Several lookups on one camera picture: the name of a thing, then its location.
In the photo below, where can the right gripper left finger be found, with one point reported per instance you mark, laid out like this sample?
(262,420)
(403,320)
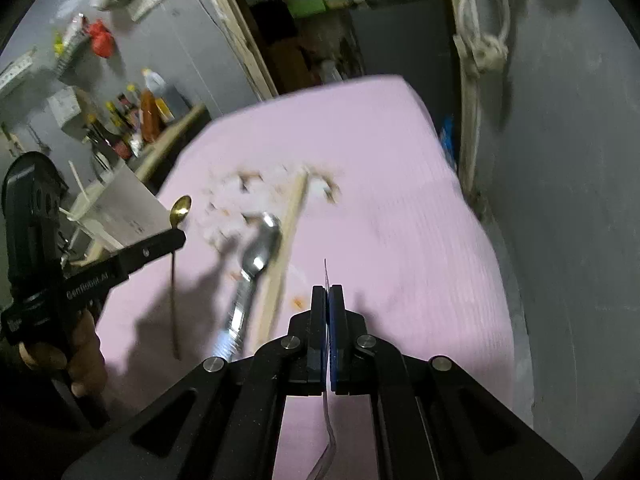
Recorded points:
(317,335)

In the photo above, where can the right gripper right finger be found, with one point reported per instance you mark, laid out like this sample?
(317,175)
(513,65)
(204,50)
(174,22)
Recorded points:
(339,339)

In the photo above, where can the silver metal fork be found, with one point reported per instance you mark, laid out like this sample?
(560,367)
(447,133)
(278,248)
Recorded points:
(323,464)

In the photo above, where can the large silver spoon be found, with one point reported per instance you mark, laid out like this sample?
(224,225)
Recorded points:
(255,260)

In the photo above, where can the white plastic utensil basket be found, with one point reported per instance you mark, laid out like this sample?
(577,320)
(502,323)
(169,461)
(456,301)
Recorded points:
(117,210)

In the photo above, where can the wooden chopstick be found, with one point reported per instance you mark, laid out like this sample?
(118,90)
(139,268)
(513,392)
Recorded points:
(277,270)

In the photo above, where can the gold small spoon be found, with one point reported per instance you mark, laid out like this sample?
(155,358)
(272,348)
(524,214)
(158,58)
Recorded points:
(177,214)

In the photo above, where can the person's left hand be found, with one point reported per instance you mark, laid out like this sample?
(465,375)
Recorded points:
(81,363)

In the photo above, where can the pink floral table cloth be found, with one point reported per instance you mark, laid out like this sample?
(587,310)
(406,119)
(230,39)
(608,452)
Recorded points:
(384,209)

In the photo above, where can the dark sauce bottle yellow label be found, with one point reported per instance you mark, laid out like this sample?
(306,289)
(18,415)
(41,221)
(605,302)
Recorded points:
(120,130)

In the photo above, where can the red plastic bag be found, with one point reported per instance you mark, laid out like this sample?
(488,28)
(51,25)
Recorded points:
(102,41)

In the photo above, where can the dark grey cabinet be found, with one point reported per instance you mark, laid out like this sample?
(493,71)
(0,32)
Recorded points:
(409,39)

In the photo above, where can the knotted white rag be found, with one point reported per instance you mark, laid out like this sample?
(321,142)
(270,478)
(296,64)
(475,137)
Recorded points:
(482,54)

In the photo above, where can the white box on wall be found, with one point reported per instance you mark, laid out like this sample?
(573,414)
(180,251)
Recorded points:
(64,106)

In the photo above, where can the grey wall shelf rack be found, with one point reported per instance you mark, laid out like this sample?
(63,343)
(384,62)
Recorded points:
(68,45)

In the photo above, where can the white wall socket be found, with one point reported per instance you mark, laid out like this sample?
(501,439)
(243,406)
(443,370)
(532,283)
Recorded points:
(137,9)

